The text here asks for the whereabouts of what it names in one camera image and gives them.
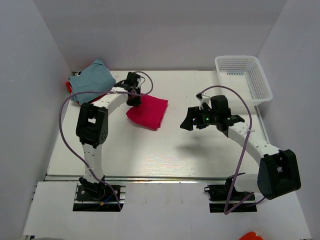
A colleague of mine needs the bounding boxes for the orange object at bottom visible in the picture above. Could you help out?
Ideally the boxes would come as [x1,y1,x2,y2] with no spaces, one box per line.
[239,231,264,240]

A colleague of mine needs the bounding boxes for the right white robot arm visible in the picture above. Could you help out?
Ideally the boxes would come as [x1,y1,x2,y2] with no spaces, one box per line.
[180,93,302,200]

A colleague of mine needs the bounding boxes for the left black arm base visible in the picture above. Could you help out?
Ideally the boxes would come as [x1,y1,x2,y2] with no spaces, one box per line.
[72,184,121,213]

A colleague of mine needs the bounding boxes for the white perforated plastic basket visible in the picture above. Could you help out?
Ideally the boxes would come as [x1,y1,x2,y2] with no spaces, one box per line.
[214,55,273,106]

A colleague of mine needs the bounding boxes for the magenta red t shirt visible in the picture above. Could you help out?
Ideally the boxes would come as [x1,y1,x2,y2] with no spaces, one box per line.
[126,95,169,131]

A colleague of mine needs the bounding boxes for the folded light blue t shirt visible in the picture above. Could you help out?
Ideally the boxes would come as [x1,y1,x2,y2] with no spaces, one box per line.
[67,58,116,95]

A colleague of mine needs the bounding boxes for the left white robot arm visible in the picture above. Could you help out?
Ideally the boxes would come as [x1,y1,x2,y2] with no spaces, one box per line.
[76,72,143,200]

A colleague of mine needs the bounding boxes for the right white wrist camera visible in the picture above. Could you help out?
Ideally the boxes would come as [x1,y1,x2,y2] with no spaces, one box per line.
[196,92,211,110]

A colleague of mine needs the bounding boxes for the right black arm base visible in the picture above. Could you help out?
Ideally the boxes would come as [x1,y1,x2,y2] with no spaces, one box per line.
[203,177,257,213]

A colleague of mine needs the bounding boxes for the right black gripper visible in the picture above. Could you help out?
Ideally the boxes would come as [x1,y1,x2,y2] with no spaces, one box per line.
[180,104,219,131]

